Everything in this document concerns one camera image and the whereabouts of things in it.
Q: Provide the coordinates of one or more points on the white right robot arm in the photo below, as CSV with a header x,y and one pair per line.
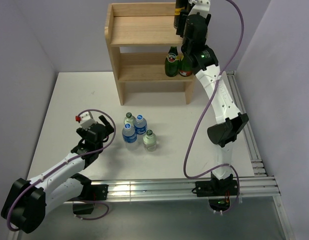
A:
x,y
229,119

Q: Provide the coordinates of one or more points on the clear water bottle blue label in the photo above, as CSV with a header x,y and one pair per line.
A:
x,y
130,137

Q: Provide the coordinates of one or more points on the clear glass bottle green cap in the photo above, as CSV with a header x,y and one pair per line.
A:
x,y
149,141

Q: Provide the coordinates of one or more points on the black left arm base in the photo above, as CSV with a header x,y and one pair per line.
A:
x,y
90,196

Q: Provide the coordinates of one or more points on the rear glass bottle green cap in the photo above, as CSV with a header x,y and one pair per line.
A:
x,y
129,119

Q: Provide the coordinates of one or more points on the wooden shelf unit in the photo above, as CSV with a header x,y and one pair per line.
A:
x,y
138,36

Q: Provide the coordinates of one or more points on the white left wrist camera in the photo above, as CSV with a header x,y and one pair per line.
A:
x,y
85,120

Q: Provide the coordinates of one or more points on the dark green bottle yellow label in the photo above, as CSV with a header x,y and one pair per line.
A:
x,y
185,70

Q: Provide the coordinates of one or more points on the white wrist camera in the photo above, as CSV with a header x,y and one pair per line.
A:
x,y
201,7
85,120

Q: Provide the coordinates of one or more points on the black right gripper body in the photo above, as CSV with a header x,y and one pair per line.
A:
x,y
181,23

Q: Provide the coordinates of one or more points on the rear water bottle blue label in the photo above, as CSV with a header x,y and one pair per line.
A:
x,y
140,125

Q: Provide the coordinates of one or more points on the green glass bottle red label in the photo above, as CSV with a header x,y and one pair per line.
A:
x,y
171,64

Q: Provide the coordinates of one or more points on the black can yellow label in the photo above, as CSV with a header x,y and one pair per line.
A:
x,y
179,6

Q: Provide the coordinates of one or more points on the aluminium rail frame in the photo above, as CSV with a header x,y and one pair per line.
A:
x,y
146,183

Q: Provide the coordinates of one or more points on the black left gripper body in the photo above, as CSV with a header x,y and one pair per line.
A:
x,y
100,131

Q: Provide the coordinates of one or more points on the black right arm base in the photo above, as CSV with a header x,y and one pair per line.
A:
x,y
226,191

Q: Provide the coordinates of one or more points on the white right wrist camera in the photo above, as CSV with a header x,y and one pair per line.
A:
x,y
201,7

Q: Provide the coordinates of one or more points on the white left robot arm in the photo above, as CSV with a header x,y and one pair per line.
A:
x,y
29,201

